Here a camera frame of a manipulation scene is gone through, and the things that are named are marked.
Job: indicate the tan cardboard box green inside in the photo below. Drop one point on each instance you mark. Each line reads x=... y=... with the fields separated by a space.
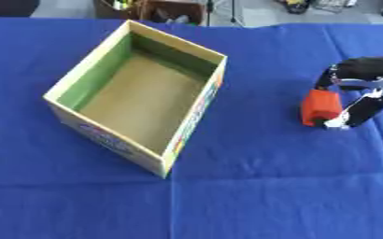
x=140 y=99

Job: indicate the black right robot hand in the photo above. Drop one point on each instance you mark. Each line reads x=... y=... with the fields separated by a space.
x=363 y=74

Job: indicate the brown cardboard box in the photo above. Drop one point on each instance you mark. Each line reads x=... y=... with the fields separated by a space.
x=170 y=11

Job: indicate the black tripod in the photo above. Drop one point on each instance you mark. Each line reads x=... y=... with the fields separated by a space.
x=222 y=12

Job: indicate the orange block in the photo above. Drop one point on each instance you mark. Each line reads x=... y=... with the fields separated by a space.
x=320 y=105

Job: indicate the black and yellow bag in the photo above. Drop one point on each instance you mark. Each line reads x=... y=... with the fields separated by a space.
x=297 y=5

